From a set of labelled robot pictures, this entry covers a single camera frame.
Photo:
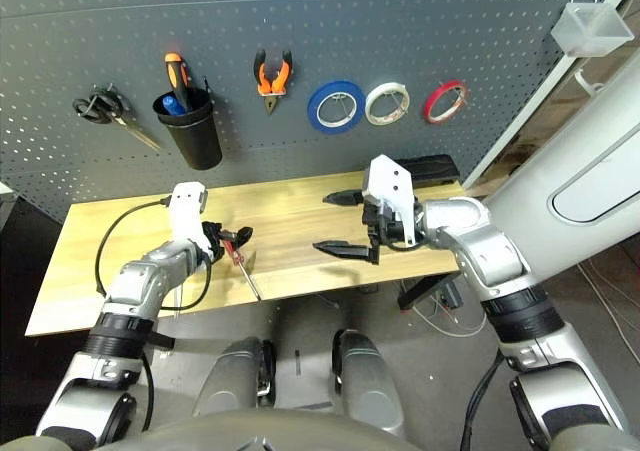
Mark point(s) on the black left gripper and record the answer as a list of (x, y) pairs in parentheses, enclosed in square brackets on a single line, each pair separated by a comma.
[(212, 236)]

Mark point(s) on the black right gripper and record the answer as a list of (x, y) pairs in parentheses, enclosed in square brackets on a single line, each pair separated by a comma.
[(387, 226)]

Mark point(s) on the red tape roll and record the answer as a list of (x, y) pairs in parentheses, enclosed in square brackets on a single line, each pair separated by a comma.
[(428, 108)]

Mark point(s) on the orange black pliers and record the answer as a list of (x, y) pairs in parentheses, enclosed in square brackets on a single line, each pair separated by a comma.
[(272, 88)]

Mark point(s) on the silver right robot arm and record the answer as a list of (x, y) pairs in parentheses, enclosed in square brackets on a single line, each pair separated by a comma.
[(480, 251)]

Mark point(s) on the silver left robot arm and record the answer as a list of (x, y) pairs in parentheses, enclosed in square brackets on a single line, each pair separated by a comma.
[(140, 276)]

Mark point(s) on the dark grey pegboard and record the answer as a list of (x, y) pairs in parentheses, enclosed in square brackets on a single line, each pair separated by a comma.
[(350, 21)]

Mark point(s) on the white panel beside pegboard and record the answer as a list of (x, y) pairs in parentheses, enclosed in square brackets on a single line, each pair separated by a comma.
[(7, 193)]

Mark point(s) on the black table leg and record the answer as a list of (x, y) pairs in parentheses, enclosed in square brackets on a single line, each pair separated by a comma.
[(162, 340), (420, 293)]

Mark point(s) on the black plastic cup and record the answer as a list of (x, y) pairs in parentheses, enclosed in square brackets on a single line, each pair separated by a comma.
[(197, 141)]

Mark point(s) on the black rectangular case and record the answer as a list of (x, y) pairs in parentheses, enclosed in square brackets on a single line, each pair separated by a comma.
[(435, 171)]

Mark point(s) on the blue tape roll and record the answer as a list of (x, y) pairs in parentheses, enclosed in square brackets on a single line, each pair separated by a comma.
[(313, 107)]

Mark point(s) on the white tape roll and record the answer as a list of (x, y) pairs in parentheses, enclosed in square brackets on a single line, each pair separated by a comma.
[(370, 105)]

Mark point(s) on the black power adapter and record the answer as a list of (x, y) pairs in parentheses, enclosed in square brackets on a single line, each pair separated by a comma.
[(450, 296)]

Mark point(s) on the silver robot left leg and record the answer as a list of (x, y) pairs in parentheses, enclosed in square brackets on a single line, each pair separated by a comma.
[(235, 376)]

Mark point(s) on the silver robot leg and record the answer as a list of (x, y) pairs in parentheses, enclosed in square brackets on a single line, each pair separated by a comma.
[(235, 376), (370, 381)]

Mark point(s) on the blue marker pen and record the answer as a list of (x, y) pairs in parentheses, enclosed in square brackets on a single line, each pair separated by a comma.
[(171, 105)]

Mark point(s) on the silver robot right leg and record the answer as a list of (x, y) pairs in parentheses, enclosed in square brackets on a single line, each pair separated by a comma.
[(370, 381)]

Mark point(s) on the orange black screwdriver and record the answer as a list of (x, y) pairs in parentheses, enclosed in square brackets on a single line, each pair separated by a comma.
[(175, 76)]

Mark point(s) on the long black floor tape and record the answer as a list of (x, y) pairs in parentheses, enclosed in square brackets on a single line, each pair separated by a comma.
[(312, 406)]

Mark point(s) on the grey robot torso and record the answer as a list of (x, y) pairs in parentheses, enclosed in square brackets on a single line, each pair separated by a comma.
[(225, 433)]

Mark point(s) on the white plastic hook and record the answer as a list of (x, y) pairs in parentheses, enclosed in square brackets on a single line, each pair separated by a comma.
[(587, 85)]

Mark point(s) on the translucent plastic bin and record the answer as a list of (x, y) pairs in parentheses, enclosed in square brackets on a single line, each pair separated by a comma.
[(595, 36)]

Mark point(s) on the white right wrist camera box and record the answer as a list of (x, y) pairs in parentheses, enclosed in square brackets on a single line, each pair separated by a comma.
[(392, 186)]

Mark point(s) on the white pegboard frame post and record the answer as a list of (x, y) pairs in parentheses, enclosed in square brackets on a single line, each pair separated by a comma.
[(516, 121)]

